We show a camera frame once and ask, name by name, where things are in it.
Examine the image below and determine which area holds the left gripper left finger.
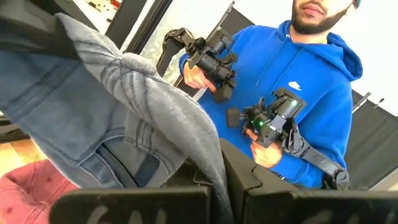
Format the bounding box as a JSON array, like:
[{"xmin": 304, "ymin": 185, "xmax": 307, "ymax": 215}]
[{"xmin": 49, "ymin": 161, "xmax": 215, "ymax": 224}]

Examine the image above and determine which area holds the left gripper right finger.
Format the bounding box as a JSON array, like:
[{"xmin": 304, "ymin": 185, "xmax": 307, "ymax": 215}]
[{"xmin": 220, "ymin": 139, "xmax": 398, "ymax": 224}]

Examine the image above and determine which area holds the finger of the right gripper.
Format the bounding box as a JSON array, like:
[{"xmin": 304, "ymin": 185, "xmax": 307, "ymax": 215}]
[{"xmin": 0, "ymin": 0, "xmax": 78, "ymax": 60}]

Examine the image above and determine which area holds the blue denim baseball cap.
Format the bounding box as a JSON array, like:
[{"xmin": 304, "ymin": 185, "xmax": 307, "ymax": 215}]
[{"xmin": 0, "ymin": 12, "xmax": 234, "ymax": 224}]

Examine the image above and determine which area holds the maroon baseball cap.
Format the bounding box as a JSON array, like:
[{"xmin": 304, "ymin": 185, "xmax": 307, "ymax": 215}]
[{"xmin": 0, "ymin": 160, "xmax": 80, "ymax": 224}]

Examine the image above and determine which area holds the person's left hand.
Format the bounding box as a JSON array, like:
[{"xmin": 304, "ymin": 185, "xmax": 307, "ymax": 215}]
[{"xmin": 245, "ymin": 129, "xmax": 284, "ymax": 169}]

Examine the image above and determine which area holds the person's hand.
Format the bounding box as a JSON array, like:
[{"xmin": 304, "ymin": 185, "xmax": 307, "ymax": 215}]
[
  {"xmin": 245, "ymin": 129, "xmax": 284, "ymax": 169},
  {"xmin": 183, "ymin": 60, "xmax": 217, "ymax": 93}
]

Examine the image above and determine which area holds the black partition panel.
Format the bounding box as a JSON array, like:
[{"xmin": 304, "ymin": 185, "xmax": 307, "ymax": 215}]
[{"xmin": 343, "ymin": 90, "xmax": 398, "ymax": 190}]

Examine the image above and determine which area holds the person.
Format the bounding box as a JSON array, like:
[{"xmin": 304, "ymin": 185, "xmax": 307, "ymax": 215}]
[{"xmin": 178, "ymin": 0, "xmax": 364, "ymax": 189}]

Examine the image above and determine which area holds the person's right hand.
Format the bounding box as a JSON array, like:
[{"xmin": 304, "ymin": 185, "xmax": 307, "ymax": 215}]
[{"xmin": 183, "ymin": 60, "xmax": 217, "ymax": 93}]

